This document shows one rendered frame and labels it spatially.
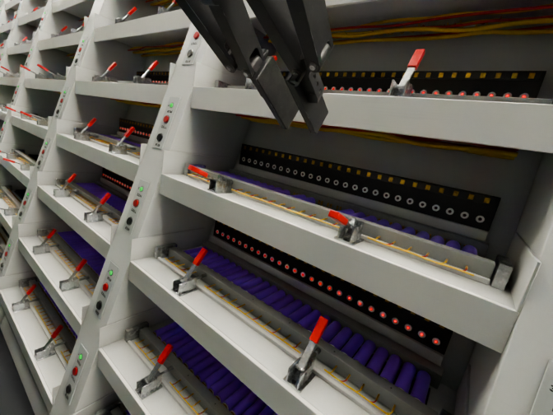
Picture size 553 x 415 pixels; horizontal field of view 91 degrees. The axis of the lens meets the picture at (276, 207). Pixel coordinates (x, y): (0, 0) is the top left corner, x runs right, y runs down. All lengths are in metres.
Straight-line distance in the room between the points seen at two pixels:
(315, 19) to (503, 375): 0.34
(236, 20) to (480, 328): 0.36
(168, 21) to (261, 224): 0.64
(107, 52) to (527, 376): 1.39
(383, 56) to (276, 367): 0.63
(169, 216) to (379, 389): 0.52
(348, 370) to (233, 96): 0.49
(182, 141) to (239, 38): 0.42
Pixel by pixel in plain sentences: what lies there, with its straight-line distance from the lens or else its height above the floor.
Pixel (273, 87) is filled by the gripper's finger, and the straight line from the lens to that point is 0.29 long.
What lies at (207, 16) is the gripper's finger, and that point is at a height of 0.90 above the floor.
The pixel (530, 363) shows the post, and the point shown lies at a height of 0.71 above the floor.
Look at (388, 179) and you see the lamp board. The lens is 0.54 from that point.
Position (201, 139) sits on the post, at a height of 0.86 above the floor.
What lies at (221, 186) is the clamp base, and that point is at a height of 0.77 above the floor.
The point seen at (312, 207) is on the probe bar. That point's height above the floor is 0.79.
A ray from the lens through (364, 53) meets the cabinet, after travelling 0.73.
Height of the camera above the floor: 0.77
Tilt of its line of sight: level
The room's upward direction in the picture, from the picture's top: 20 degrees clockwise
